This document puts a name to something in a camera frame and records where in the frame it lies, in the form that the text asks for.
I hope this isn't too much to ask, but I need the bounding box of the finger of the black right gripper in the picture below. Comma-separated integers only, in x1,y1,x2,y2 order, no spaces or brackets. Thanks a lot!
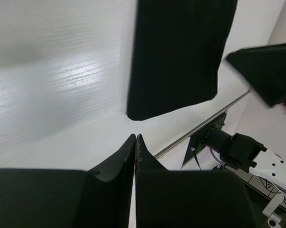
226,43,286,107

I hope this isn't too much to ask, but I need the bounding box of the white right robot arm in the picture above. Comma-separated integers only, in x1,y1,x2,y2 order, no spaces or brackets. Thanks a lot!
205,43,286,228

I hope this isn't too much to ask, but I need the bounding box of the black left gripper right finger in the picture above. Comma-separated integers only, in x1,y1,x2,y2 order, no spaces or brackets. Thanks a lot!
135,135,257,228

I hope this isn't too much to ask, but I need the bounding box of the black skirt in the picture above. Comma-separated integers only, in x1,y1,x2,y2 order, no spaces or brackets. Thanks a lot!
127,0,237,121

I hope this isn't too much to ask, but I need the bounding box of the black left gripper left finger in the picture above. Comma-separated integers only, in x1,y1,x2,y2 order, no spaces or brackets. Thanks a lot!
0,135,136,228

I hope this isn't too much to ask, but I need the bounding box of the aluminium table edge rail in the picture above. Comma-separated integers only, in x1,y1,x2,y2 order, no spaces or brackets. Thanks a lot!
154,90,250,159

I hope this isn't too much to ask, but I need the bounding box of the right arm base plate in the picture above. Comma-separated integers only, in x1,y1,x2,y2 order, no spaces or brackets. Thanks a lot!
180,111,228,170

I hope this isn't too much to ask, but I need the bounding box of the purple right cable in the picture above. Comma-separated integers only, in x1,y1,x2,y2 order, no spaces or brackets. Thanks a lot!
209,148,226,165

